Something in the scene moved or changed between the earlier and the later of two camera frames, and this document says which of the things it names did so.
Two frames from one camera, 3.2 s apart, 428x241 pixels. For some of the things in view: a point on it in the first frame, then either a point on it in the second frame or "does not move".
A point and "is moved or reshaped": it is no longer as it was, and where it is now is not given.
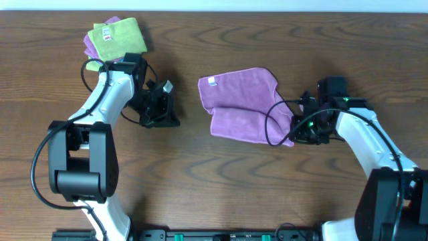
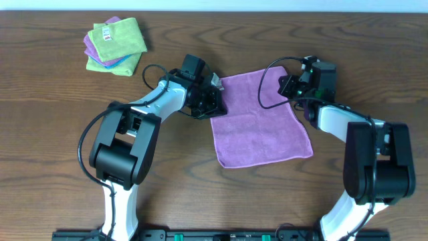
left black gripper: x=164 y=119 to x=210 y=101
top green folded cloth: x=114 y=41 does not move
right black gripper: x=299 y=136 to x=285 y=87
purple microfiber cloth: x=246 y=104 is moved or reshaped
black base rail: x=197 y=235 does not move
